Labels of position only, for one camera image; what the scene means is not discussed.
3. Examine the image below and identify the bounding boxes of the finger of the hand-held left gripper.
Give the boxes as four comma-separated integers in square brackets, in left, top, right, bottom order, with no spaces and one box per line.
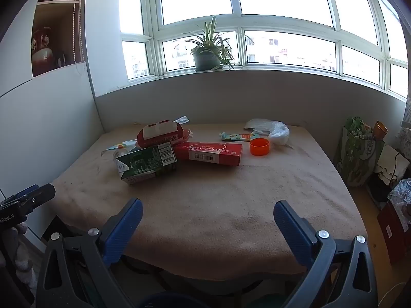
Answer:
[13,184,56,215]
[0,184,40,204]

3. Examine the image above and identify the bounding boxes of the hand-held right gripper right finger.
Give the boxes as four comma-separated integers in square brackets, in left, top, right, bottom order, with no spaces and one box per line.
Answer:
[273,200,379,308]

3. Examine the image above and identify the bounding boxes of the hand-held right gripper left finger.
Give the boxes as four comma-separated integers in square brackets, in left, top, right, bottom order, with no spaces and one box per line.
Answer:
[35,198,144,308]

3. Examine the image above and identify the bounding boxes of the orange plastic cap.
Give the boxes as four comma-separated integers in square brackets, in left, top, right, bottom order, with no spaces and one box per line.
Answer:
[249,138,271,156]

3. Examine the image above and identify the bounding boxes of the white plastic packet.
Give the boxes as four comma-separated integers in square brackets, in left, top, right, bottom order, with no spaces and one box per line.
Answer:
[243,118,278,134]

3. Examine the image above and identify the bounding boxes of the long red box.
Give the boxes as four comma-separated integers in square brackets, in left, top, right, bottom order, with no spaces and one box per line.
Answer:
[173,141,244,167]

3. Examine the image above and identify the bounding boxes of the green carton box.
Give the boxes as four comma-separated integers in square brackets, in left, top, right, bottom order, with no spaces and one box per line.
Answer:
[115,141,178,185]

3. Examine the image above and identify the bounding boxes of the plush tablecloth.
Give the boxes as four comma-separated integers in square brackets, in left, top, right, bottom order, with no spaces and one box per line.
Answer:
[48,122,369,280]

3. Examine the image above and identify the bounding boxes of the blue and white wrapper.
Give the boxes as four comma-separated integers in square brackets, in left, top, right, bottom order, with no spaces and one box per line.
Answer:
[101,139,139,156]

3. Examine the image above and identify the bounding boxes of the green shopping bag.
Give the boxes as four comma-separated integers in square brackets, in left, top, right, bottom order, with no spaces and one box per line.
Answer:
[334,117,385,187]

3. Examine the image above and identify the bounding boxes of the white plastic bag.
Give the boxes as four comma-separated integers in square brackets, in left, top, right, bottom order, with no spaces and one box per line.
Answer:
[268,121,290,147]

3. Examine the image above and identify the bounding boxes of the red tissue pack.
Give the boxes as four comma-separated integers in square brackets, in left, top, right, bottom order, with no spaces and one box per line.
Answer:
[137,120,186,150]

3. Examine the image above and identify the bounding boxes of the dark red box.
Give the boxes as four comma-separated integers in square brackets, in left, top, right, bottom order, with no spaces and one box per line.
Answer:
[377,200,411,267]

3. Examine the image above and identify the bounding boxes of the small green tube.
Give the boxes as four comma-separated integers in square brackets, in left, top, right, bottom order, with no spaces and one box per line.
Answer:
[220,131,260,142]

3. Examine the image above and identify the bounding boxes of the clear crumpled plastic wrap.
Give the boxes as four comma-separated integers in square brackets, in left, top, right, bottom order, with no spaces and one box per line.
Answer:
[387,178,411,214]

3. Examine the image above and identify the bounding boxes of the brown cup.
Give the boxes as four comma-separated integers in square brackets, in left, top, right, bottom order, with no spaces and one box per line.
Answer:
[372,121,389,141]

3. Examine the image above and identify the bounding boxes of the red ceramic vase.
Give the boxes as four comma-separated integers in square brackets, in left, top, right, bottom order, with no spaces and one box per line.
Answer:
[31,27,56,76]

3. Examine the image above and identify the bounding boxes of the potted spider plant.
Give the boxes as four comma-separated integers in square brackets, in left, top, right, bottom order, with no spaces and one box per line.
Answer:
[173,16,254,72]

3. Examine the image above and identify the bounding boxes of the white framed window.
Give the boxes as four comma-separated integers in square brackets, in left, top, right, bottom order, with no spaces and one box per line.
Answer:
[119,0,410,101]

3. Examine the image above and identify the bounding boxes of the wooden wall shelf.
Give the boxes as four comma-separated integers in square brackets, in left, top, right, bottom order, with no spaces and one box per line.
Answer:
[30,0,89,78]

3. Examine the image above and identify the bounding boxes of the bead pull cord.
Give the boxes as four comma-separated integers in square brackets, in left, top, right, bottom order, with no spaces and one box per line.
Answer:
[72,0,81,65]

